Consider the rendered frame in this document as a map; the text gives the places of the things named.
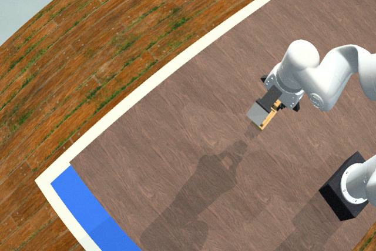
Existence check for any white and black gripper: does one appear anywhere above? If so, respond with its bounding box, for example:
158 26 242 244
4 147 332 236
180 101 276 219
261 63 304 112

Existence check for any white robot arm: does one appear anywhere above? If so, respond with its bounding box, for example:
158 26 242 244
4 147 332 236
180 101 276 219
246 40 376 207

